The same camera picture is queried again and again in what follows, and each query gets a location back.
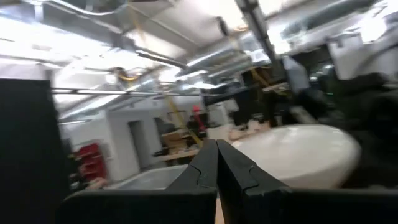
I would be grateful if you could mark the white globe lightbulb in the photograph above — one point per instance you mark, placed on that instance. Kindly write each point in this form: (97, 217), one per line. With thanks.
(295, 155)

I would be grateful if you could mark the red cabinet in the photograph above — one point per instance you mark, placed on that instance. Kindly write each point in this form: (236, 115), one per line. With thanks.
(91, 161)

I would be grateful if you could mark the clear plastic storage bin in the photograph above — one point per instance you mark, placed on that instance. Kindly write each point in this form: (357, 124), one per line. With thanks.
(149, 179)

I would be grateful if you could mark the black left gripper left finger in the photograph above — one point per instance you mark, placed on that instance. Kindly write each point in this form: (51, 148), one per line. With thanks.
(140, 207)

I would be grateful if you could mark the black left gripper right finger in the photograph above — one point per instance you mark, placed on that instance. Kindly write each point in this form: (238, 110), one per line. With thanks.
(311, 207)

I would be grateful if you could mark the black partition panel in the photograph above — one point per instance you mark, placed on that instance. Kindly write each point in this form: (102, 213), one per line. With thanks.
(28, 140)

